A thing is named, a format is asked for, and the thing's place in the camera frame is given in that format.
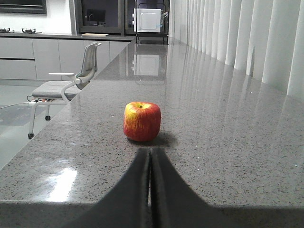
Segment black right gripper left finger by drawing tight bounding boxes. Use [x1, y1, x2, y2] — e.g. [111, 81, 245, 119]
[63, 148, 150, 228]

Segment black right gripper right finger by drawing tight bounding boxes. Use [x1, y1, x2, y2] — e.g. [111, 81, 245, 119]
[151, 148, 238, 228]

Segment red yellow apple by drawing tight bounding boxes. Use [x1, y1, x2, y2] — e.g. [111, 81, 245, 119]
[123, 102, 161, 142]

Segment white power strip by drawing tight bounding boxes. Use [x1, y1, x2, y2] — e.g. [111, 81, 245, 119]
[30, 98, 48, 103]

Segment white grey office chair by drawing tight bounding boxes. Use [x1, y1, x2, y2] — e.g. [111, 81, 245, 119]
[28, 42, 101, 139]

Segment wooden cutting board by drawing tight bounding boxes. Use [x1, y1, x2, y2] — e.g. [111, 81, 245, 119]
[81, 33, 109, 37]

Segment grey kitchen cabinets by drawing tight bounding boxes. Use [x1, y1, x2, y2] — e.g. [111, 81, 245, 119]
[0, 37, 132, 80]

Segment black metal microwave rack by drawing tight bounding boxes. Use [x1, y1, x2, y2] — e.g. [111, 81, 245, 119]
[134, 0, 170, 44]

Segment white microwave oven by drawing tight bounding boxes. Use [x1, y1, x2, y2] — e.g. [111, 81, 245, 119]
[133, 8, 161, 33]

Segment white vertical blinds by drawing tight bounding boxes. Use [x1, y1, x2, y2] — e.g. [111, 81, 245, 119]
[169, 0, 304, 99]

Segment black gas stove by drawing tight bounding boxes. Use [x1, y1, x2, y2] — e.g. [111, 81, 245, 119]
[0, 28, 41, 34]

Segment black range hood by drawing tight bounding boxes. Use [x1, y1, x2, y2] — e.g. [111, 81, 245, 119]
[0, 0, 47, 14]

